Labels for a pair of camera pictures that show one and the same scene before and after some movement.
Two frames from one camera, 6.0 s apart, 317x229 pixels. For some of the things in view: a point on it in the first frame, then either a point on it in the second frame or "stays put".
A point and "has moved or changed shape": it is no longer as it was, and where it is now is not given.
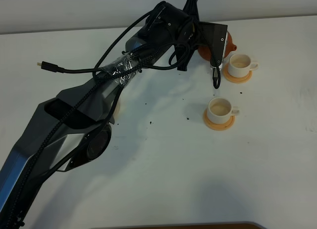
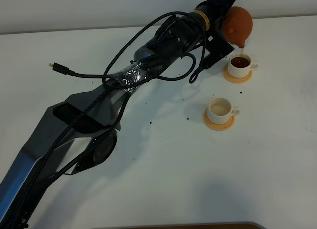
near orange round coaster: x=216 y=126 stays put
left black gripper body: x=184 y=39 → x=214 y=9
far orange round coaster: x=235 y=79 stays put
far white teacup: x=239 y=65 stays put
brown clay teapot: x=204 y=51 has moved or changed shape
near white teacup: x=220 y=110 stays put
